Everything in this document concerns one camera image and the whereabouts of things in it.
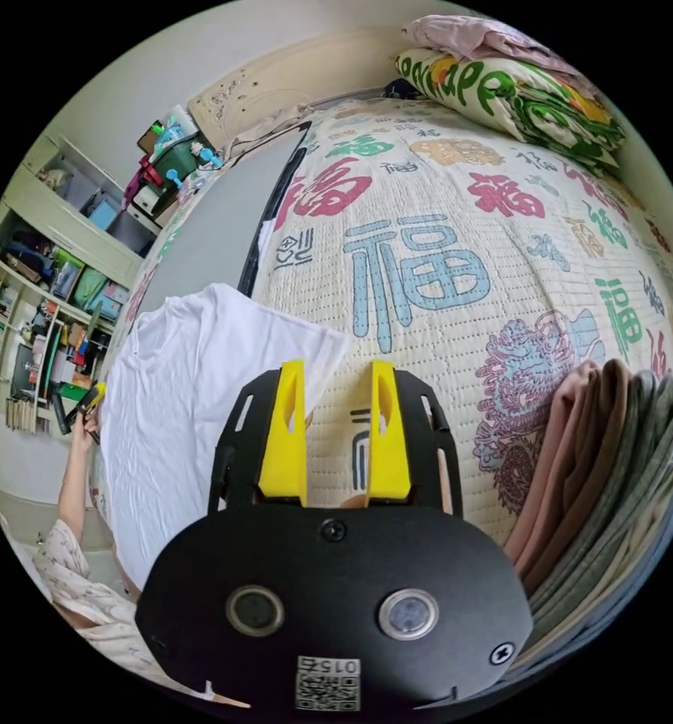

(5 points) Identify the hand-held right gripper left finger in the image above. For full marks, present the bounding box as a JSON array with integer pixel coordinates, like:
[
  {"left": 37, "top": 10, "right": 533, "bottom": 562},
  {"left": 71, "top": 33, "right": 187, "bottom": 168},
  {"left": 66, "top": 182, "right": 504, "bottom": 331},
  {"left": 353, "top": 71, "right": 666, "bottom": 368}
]
[{"left": 257, "top": 358, "right": 310, "bottom": 508}]

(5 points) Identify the pink folded cloth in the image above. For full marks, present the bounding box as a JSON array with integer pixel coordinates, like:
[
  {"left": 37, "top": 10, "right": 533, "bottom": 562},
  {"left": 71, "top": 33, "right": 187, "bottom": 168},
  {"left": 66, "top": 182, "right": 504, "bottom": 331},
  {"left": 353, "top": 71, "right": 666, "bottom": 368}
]
[{"left": 401, "top": 14, "right": 576, "bottom": 75}]

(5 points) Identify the green basket with clutter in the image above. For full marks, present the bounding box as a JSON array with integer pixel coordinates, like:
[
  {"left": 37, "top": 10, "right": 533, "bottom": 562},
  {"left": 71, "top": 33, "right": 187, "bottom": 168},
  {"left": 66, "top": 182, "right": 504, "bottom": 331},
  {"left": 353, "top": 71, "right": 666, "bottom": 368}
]
[{"left": 122, "top": 103, "right": 226, "bottom": 211}]

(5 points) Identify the person's body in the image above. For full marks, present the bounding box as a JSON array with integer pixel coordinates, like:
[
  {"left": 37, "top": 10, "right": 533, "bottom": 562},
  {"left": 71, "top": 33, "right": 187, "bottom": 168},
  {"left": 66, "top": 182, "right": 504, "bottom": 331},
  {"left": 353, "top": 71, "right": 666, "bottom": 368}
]
[{"left": 29, "top": 517, "right": 254, "bottom": 710}]

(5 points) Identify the pale green shelf cupboard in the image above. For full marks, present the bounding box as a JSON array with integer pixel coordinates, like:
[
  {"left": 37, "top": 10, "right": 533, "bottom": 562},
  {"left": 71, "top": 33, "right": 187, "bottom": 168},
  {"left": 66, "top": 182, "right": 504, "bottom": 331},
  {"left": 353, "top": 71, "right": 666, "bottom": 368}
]
[{"left": 0, "top": 132, "right": 163, "bottom": 437}]

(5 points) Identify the bed with printed quilt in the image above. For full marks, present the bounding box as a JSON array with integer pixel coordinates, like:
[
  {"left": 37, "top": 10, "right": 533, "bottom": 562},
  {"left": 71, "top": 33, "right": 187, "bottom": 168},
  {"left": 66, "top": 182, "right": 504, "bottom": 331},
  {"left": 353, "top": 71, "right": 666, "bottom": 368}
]
[{"left": 90, "top": 25, "right": 673, "bottom": 572}]

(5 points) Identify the folded green printed blanket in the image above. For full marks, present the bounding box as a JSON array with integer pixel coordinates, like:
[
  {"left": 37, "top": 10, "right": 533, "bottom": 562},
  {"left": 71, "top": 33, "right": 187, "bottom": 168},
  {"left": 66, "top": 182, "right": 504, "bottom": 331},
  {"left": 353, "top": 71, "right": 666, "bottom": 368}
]
[{"left": 395, "top": 47, "right": 627, "bottom": 166}]

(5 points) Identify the white short sleeve shirt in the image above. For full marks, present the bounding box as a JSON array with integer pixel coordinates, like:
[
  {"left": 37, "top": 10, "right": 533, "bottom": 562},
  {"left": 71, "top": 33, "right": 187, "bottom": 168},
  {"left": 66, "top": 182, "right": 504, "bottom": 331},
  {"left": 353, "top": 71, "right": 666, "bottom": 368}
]
[{"left": 100, "top": 282, "right": 352, "bottom": 591}]

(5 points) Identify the pile of clothes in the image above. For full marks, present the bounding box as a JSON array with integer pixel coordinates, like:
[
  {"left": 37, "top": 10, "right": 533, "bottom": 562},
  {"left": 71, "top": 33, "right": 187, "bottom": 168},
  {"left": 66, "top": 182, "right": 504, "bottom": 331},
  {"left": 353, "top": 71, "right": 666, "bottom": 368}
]
[{"left": 502, "top": 357, "right": 673, "bottom": 671}]

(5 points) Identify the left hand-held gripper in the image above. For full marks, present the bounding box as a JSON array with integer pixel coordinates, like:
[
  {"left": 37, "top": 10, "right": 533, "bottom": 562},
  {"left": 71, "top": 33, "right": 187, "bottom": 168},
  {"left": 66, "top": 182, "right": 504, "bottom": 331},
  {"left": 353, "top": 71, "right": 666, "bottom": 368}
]
[{"left": 66, "top": 382, "right": 109, "bottom": 446}]

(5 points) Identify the person's left forearm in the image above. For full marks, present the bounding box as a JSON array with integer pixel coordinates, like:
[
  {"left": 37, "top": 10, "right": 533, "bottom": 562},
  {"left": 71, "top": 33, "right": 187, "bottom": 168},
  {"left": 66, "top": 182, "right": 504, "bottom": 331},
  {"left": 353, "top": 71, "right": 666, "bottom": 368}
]
[{"left": 57, "top": 443, "right": 97, "bottom": 545}]

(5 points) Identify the person's left hand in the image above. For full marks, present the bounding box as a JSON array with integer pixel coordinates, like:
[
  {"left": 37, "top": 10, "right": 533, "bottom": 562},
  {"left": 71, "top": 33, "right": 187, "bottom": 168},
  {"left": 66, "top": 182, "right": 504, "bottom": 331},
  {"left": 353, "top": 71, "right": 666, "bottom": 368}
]
[{"left": 69, "top": 417, "right": 101, "bottom": 455}]

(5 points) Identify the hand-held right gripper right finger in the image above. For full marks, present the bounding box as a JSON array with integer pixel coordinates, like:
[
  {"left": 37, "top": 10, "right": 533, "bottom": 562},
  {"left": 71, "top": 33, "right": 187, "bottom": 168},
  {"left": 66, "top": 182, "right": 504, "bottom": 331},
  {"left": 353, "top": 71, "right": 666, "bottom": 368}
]
[{"left": 365, "top": 360, "right": 412, "bottom": 503}]

